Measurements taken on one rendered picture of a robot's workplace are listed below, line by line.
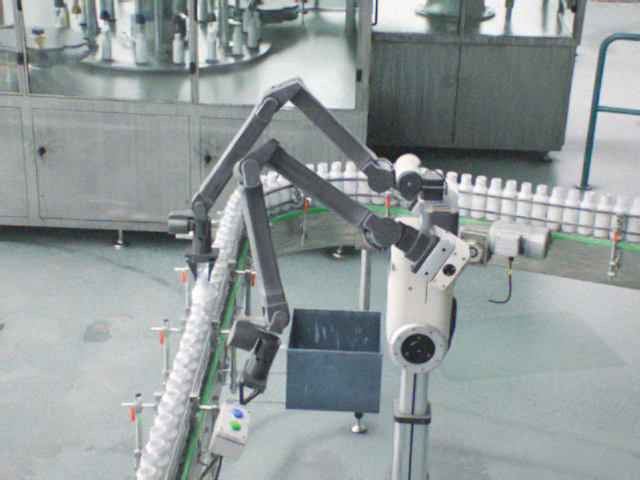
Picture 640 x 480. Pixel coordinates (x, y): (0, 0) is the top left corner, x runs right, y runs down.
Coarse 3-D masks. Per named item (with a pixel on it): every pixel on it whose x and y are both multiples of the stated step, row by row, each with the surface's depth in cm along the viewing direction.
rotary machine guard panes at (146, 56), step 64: (0, 0) 643; (64, 0) 641; (128, 0) 639; (256, 0) 636; (320, 0) 634; (0, 64) 656; (64, 64) 654; (128, 64) 652; (256, 64) 649; (320, 64) 647
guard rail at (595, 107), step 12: (612, 36) 777; (624, 36) 774; (636, 36) 772; (600, 48) 782; (600, 60) 784; (600, 72) 787; (600, 84) 790; (600, 108) 795; (612, 108) 793; (624, 108) 792; (588, 132) 803; (588, 144) 805; (588, 156) 808; (588, 168) 812; (588, 180) 816
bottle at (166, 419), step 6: (162, 414) 304; (168, 414) 304; (162, 420) 301; (168, 420) 301; (168, 426) 302; (168, 432) 302; (174, 432) 304; (168, 438) 302; (174, 438) 303; (174, 456) 305; (174, 462) 306; (174, 468) 306
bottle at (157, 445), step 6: (150, 444) 291; (156, 444) 294; (162, 444) 292; (150, 450) 291; (156, 450) 290; (162, 450) 291; (162, 456) 292; (168, 456) 294; (162, 462) 291; (168, 462) 293; (162, 468) 291; (162, 474) 292
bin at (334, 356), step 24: (312, 312) 412; (336, 312) 412; (360, 312) 412; (288, 336) 392; (312, 336) 416; (336, 336) 415; (360, 336) 415; (288, 360) 385; (312, 360) 385; (336, 360) 385; (360, 360) 384; (288, 384) 389; (312, 384) 388; (336, 384) 388; (360, 384) 388; (288, 408) 392; (312, 408) 392; (336, 408) 391; (360, 408) 391
